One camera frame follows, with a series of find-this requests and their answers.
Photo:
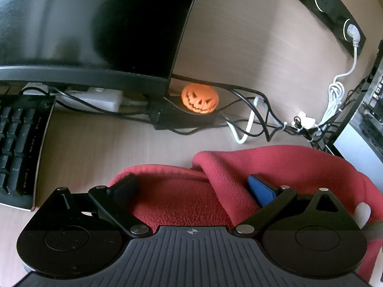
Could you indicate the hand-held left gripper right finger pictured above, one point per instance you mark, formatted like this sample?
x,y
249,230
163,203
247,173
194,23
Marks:
x,y
261,189

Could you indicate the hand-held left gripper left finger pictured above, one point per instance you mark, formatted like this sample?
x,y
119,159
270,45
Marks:
x,y
127,189

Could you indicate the red fleece hooded garment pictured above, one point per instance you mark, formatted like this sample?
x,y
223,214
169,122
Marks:
x,y
299,167

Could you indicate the black power brick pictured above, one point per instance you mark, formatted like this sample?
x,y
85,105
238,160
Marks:
x,y
179,119

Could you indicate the white power adapter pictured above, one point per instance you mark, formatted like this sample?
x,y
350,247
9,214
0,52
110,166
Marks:
x,y
98,98

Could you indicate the white glass-sided computer case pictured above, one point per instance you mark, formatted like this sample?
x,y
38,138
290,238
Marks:
x,y
356,137

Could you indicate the orange pumpkin figure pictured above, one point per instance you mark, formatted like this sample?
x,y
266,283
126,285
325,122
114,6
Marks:
x,y
200,98

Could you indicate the black keyboard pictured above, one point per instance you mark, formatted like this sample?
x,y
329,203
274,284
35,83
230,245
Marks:
x,y
21,149

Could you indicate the black curved monitor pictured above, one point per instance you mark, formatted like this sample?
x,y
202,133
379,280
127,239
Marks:
x,y
89,24

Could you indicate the black wall socket panel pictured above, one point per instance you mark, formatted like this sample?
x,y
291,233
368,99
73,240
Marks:
x,y
332,3

